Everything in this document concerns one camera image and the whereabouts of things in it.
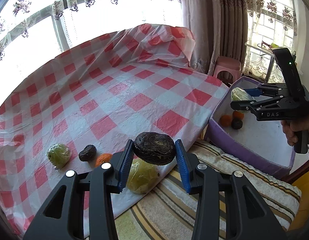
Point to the small green pear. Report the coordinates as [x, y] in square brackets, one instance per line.
[59, 156]

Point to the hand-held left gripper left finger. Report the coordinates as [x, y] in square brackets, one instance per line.
[125, 165]

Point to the striped towel blanket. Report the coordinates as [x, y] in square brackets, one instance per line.
[169, 212]

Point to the large yellow-green pear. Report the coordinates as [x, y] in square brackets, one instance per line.
[144, 177]

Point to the pale green pear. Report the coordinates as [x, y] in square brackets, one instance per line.
[238, 95]

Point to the person's right hand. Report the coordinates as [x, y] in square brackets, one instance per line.
[289, 132]

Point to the purple cardboard box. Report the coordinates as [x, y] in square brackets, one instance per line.
[234, 152]

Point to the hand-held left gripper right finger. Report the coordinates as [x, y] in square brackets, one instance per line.
[182, 167]

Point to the red white checked plastic tablecloth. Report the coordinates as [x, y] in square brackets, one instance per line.
[94, 85]

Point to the patterned brown drape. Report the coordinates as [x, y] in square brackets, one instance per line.
[214, 17]

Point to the small orange tangerine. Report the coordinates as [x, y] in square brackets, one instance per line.
[238, 115]

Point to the dark wrinkled passion fruit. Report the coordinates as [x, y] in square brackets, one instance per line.
[87, 153]
[236, 124]

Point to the large orange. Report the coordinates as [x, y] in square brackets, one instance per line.
[226, 120]

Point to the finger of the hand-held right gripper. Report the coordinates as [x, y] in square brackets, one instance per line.
[242, 105]
[254, 92]

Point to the glass side table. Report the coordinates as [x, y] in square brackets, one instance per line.
[259, 45]

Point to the pink plastic stool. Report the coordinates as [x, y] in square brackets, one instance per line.
[227, 63]

